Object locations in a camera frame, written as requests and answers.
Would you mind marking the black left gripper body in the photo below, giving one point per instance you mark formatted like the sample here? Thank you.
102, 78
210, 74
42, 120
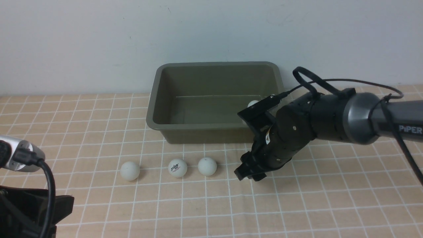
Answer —
22, 212

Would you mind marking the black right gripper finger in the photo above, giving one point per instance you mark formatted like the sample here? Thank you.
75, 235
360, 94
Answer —
258, 175
247, 168

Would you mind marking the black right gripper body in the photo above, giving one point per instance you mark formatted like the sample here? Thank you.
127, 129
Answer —
291, 132

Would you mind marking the white ball with red logo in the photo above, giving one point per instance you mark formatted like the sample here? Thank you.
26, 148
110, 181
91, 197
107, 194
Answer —
177, 168

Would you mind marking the plain white ball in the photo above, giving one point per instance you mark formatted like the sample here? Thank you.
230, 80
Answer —
129, 171

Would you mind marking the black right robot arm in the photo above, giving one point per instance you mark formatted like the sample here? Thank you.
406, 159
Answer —
350, 117

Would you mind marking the olive green plastic bin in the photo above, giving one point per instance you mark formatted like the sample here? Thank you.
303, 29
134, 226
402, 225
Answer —
196, 103

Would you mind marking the beige checkered tablecloth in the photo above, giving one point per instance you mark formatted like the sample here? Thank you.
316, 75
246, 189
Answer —
328, 190

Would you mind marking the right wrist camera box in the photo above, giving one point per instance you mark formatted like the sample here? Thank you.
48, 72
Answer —
258, 116

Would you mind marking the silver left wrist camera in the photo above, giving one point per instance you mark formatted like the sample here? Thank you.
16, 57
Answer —
19, 155

